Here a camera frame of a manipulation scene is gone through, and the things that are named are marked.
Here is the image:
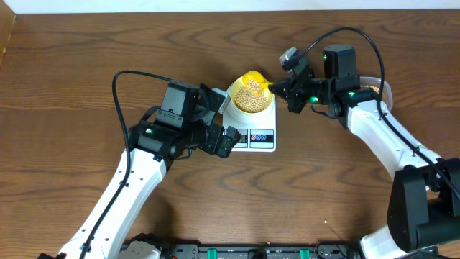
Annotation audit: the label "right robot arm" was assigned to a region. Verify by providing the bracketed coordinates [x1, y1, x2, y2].
[269, 44, 459, 258]

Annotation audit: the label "right black cable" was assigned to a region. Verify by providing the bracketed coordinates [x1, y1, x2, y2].
[296, 27, 460, 201]

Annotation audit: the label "left black cable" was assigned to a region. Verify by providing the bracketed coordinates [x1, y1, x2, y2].
[77, 70, 173, 259]

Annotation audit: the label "yellow bowl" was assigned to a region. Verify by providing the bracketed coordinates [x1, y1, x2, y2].
[231, 71, 274, 114]

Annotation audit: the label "clear plastic container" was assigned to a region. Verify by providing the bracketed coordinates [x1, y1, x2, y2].
[360, 76, 393, 111]

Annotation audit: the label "pile of soybeans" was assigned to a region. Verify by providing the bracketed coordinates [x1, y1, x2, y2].
[365, 85, 380, 94]

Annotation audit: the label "soybeans in yellow scoop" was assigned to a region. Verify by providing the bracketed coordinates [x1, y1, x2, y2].
[245, 78, 262, 94]

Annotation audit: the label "black cable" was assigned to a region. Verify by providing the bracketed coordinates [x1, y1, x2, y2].
[296, 27, 460, 201]
[77, 70, 173, 259]

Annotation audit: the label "soybeans in yellow bowl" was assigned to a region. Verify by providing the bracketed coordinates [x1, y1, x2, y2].
[234, 87, 269, 113]

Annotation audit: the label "yellow measuring scoop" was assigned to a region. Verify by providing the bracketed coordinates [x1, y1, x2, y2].
[242, 71, 271, 94]

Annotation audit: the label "white digital kitchen scale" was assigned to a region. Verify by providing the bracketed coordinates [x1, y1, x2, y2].
[223, 84, 277, 153]

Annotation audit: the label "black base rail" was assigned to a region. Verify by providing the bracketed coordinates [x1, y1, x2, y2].
[118, 241, 363, 259]

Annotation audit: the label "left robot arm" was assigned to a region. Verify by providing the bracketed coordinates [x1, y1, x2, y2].
[57, 81, 240, 259]

